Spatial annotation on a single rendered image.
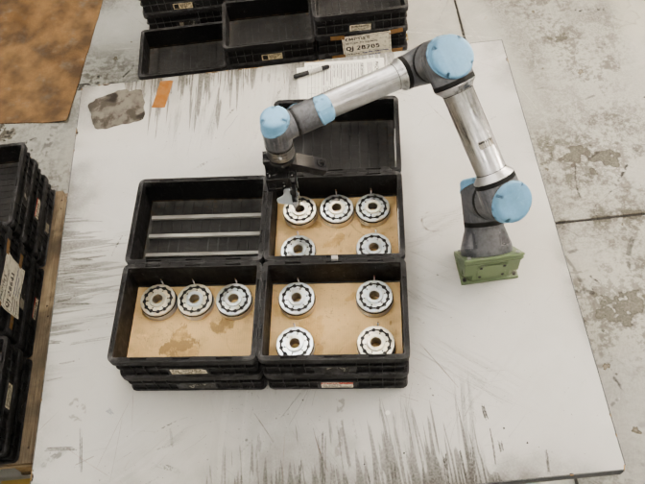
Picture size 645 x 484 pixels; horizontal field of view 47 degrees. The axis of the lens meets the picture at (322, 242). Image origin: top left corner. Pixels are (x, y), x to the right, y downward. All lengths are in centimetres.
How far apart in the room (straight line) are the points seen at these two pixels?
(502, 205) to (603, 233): 132
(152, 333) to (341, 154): 82
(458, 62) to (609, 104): 186
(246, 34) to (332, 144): 120
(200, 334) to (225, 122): 90
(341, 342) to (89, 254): 92
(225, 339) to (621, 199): 197
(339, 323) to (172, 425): 55
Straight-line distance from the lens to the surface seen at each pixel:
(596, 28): 411
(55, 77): 417
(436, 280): 229
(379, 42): 333
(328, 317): 209
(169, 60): 364
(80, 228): 260
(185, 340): 213
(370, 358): 193
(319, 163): 202
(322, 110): 189
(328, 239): 221
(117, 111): 286
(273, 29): 350
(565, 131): 361
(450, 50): 199
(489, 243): 219
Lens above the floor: 271
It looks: 58 degrees down
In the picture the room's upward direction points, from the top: 9 degrees counter-clockwise
